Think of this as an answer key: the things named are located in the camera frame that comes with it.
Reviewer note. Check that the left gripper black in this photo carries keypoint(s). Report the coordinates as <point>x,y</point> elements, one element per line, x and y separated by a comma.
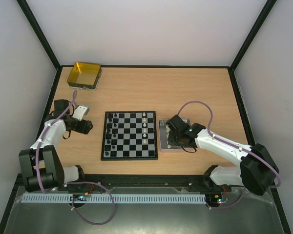
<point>84,128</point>

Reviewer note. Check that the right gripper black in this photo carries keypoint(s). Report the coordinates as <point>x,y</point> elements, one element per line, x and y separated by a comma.
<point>173,136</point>

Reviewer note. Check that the black white chess board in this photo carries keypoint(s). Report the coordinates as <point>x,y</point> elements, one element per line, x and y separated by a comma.
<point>126,141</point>

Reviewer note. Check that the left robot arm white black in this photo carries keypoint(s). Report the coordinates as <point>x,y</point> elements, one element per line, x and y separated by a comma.
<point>41,168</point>

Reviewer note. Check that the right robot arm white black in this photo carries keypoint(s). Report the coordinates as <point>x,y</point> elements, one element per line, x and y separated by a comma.
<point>254,167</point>

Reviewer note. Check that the grey tray with pink rim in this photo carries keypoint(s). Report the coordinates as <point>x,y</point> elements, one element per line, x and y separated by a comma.
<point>163,143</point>

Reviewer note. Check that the black bishop piece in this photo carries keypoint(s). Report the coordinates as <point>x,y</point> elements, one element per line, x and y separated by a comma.
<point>109,125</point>

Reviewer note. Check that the black king piece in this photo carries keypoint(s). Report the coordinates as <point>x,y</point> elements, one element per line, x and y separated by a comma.
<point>108,135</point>

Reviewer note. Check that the yellow metal tin box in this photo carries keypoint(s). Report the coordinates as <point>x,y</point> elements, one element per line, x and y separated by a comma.
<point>85,76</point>

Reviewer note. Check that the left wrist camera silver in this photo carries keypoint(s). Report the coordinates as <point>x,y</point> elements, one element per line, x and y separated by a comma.
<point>80,112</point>

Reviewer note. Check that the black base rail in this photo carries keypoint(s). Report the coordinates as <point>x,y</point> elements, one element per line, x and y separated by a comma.
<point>191,183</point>

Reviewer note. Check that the white slotted cable duct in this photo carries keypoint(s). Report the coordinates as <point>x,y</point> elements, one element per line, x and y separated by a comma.
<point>116,198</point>

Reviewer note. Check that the black enclosure frame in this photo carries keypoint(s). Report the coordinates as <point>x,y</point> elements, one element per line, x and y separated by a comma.
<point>170,56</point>

